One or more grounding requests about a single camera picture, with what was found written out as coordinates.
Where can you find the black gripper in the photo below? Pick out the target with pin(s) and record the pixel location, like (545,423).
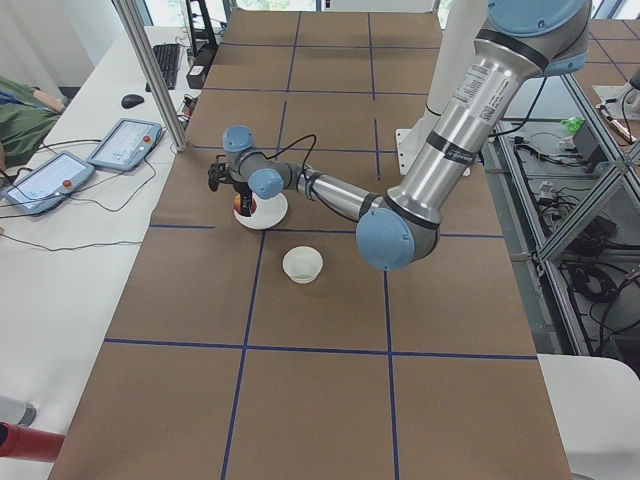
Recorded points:
(242,190)

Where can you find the red yellow apple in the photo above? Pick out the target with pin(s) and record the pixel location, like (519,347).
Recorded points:
(244,206)

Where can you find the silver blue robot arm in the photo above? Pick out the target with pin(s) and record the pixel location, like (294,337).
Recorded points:
(517,41)

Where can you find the white plate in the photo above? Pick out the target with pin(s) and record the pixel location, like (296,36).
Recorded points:
(265,213)

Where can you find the white bowl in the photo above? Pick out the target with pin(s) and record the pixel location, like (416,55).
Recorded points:
(302,264)

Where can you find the black box on table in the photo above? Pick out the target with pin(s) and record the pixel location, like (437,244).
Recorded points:
(196,77)

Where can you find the far teach pendant tablet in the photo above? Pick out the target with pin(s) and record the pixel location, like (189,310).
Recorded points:
(126,145)

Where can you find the teach pendant tablet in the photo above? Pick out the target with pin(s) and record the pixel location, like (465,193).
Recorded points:
(47,186)
(126,145)

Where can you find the black computer mouse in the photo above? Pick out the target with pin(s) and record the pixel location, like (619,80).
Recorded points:
(131,100)

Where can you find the black keyboard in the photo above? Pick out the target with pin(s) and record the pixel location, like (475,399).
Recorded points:
(168,59)

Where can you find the brown paper table mat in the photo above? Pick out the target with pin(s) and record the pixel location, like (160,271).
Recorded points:
(216,365)

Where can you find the near teach pendant tablet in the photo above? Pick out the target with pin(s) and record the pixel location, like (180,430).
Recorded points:
(47,186)

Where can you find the person in green shirt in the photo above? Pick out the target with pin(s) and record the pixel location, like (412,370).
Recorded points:
(27,116)

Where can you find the red cylinder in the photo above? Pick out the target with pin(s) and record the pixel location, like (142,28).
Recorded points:
(26,443)

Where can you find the green white object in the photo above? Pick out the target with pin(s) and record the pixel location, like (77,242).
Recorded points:
(573,124)

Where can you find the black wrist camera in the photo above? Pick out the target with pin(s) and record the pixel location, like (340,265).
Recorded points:
(218,174)

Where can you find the aluminium frame post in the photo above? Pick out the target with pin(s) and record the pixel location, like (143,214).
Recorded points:
(133,25)

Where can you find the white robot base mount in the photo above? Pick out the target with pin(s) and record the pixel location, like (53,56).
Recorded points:
(455,56)

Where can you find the aluminium side frame rack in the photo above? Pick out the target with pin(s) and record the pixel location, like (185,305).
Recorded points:
(569,208)

